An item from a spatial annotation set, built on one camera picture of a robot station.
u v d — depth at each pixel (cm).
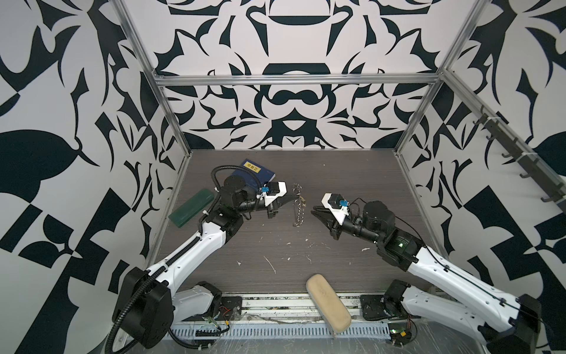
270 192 56
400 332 71
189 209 94
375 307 74
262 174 109
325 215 59
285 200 59
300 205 66
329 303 73
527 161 59
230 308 73
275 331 65
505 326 40
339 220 59
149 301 40
